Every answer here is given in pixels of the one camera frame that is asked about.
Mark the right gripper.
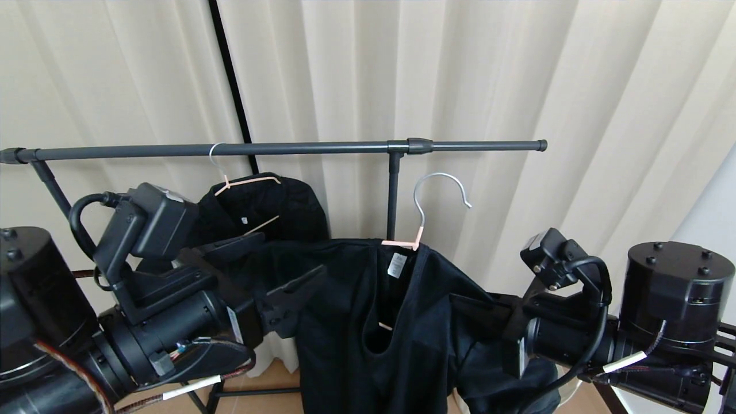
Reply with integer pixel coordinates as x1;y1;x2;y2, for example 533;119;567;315
501;313;716;413

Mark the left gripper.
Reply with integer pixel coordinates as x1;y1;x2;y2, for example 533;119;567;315
11;232;327;414

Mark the black shirt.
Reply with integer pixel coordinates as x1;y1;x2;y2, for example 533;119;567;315
230;237;561;414

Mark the pink clothes hanger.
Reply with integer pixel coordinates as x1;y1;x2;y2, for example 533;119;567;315
378;172;473;332
209;143;282;236

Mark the black clothes rack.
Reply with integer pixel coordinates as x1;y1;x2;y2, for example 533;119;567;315
0;138;548;414

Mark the white curtain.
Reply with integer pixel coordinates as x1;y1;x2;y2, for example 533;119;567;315
0;0;256;314
217;0;736;380

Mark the black cable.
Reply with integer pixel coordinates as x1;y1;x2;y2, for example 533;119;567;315
515;256;613;414
69;193;124;291

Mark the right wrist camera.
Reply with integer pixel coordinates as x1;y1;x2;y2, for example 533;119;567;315
520;227;613;314

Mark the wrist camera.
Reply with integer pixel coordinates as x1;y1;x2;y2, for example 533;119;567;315
92;183;216;325
520;227;613;314

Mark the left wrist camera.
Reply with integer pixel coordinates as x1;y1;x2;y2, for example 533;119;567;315
92;183;216;325

